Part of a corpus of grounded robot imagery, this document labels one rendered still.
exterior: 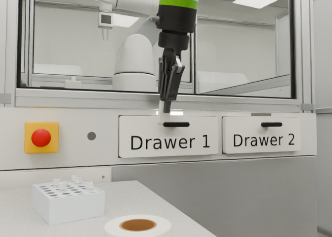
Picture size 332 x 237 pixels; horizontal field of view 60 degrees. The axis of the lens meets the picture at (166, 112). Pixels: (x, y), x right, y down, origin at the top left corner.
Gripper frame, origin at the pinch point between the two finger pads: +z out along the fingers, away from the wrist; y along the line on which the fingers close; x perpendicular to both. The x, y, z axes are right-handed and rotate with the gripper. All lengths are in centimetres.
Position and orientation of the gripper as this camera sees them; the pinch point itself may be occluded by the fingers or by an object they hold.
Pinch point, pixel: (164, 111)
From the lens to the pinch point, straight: 76.1
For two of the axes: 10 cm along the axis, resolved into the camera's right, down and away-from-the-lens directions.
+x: 9.4, 0.2, 3.5
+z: -1.2, 9.5, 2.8
